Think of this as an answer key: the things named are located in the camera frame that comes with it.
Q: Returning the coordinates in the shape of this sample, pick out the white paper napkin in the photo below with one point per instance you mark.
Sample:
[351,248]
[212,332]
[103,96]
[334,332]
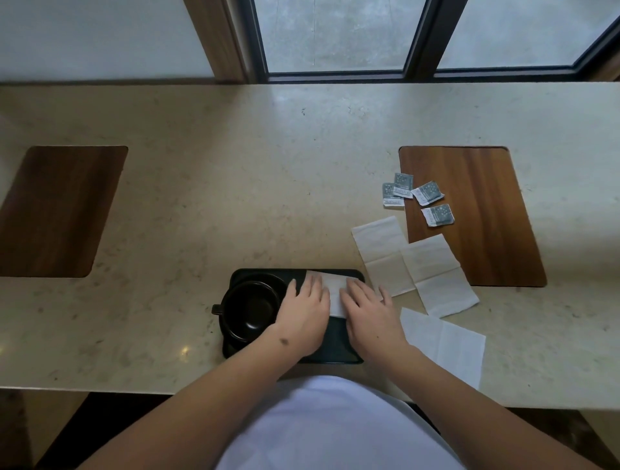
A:
[450,346]
[382,252]
[335,290]
[441,276]

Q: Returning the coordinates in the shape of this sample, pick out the person's left forearm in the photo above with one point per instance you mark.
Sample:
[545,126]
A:
[194,411]

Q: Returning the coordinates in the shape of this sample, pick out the dark green tray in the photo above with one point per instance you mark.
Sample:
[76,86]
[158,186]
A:
[334,348]

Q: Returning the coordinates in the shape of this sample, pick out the person's right forearm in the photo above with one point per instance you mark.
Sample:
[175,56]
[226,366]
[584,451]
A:
[484,421]

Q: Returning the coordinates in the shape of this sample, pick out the grey sachet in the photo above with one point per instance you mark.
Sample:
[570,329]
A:
[403,184]
[427,192]
[438,215]
[388,196]

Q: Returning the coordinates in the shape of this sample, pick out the black saucer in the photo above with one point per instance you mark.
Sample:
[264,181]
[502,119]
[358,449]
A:
[236,345]

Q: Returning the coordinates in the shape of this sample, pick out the black window frame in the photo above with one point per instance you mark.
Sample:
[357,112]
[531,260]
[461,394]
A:
[433,38]

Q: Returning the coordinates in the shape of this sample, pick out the wooden wall post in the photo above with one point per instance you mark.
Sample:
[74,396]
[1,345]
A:
[213,38]
[608,70]

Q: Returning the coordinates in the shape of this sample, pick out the person's left hand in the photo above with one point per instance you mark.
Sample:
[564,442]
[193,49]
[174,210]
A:
[302,319]

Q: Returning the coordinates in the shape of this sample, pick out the person's white shirt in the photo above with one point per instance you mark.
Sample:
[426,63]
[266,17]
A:
[334,431]

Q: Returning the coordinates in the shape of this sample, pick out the person's right hand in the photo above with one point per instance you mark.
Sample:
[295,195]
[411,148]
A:
[373,324]

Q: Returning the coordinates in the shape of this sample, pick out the black cup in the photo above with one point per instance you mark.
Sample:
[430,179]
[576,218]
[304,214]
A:
[249,310]

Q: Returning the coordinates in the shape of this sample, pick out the brown wooden placemat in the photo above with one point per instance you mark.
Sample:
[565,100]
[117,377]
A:
[479,213]
[58,208]

